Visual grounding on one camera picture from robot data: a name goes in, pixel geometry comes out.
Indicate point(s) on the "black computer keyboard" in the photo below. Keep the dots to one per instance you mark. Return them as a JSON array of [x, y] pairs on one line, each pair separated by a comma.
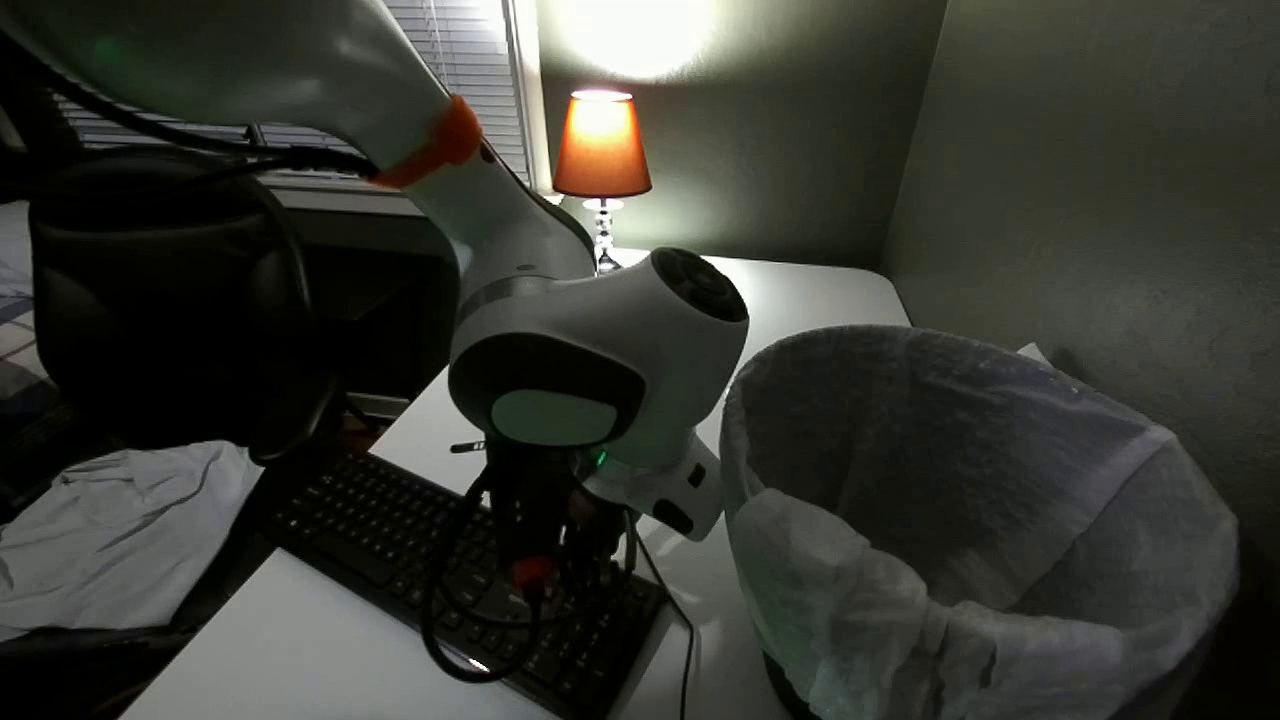
[[362, 522]]

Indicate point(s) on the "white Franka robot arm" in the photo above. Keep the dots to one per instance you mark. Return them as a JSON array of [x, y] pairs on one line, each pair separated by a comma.
[[603, 333]]

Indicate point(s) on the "black round waste bin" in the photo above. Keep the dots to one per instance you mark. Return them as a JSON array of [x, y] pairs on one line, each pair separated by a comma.
[[789, 694]]

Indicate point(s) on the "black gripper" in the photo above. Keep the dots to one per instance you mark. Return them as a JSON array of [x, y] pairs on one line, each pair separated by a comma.
[[533, 502]]

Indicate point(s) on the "bin with white bag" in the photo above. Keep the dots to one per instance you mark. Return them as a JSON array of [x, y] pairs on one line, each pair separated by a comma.
[[961, 533]]

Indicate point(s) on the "white window blinds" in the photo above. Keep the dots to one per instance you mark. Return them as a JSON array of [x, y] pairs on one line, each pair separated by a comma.
[[486, 66]]

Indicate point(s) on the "black office chair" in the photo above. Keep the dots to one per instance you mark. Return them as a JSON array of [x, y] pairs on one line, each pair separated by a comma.
[[145, 304]]

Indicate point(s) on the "table lamp orange shade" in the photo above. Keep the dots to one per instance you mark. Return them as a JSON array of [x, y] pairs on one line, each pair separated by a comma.
[[603, 144]]

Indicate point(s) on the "white crumpled cloth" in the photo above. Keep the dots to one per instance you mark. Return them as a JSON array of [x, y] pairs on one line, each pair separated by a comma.
[[120, 533]]

